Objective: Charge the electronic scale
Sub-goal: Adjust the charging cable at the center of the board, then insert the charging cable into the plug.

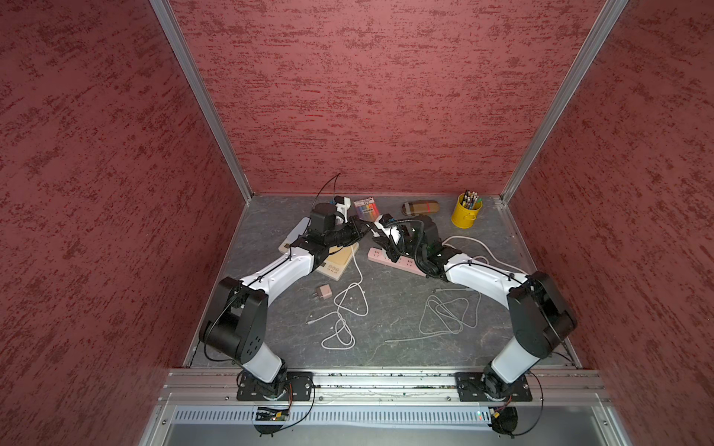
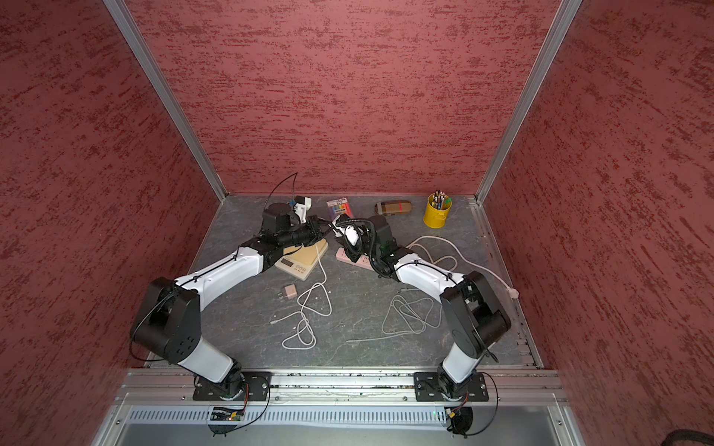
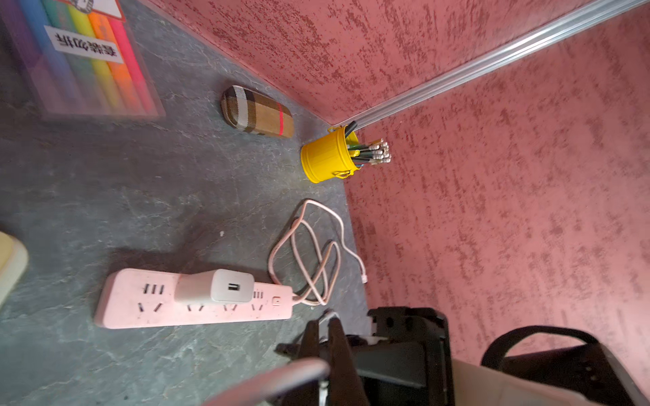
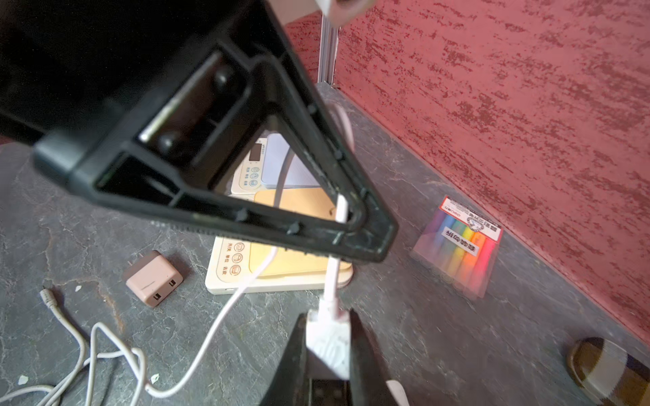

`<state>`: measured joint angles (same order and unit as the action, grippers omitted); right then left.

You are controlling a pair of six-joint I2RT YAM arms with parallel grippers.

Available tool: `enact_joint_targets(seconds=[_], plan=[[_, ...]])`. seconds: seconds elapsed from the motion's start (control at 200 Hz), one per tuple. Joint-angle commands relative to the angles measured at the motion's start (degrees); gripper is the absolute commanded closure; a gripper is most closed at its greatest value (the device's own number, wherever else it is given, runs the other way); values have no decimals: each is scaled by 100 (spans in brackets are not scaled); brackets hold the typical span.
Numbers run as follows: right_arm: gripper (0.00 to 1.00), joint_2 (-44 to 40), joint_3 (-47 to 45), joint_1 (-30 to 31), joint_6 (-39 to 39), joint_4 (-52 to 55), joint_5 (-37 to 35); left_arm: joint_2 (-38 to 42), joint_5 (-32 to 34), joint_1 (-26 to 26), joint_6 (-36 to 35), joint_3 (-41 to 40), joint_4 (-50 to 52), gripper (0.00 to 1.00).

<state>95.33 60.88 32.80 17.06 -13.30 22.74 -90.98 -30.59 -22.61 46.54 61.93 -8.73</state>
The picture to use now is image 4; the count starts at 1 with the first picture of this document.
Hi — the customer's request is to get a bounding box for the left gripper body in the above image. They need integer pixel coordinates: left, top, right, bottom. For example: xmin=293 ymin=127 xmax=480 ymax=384
xmin=0 ymin=0 xmax=306 ymax=153

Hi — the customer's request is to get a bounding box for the white charging cable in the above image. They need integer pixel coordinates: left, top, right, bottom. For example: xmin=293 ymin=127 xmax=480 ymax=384
xmin=0 ymin=146 xmax=351 ymax=406

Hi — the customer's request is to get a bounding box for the brown striped glasses case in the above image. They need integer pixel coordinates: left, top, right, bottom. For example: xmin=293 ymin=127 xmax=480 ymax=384
xmin=566 ymin=338 xmax=649 ymax=406

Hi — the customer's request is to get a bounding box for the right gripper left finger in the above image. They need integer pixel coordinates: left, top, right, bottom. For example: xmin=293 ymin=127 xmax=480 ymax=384
xmin=260 ymin=313 xmax=310 ymax=406

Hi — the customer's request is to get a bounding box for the pink USB charger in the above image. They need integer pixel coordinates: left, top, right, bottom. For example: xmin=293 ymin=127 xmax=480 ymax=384
xmin=125 ymin=250 xmax=184 ymax=308

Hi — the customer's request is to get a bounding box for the colourful sticky flags pack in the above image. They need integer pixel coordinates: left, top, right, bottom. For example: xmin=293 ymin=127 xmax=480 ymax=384
xmin=411 ymin=196 xmax=504 ymax=300

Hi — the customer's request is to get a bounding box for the lavender kitchen scale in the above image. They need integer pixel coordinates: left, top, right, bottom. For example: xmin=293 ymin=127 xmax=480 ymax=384
xmin=230 ymin=133 xmax=320 ymax=195

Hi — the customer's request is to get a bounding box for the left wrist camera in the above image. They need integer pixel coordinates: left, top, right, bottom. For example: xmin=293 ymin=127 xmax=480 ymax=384
xmin=269 ymin=0 xmax=376 ymax=27

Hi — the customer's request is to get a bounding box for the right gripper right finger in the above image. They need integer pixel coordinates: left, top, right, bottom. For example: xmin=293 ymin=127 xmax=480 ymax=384
xmin=349 ymin=310 xmax=398 ymax=406

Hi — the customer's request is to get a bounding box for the yellow kitchen scale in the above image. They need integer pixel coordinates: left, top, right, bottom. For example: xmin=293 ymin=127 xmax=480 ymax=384
xmin=205 ymin=188 xmax=335 ymax=295

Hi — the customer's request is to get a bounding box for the white USB charger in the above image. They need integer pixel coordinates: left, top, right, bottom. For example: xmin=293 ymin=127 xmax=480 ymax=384
xmin=306 ymin=299 xmax=351 ymax=381

